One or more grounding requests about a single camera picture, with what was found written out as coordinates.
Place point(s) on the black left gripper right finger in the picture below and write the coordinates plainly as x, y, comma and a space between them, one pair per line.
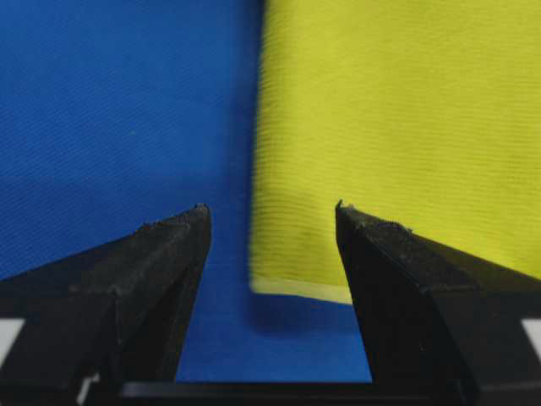
444, 325

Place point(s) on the blue table cloth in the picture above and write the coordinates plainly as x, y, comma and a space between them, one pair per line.
115, 114

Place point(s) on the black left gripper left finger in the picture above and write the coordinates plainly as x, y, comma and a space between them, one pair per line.
115, 313

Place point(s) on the yellow-green microfiber towel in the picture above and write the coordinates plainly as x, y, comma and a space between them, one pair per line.
425, 113

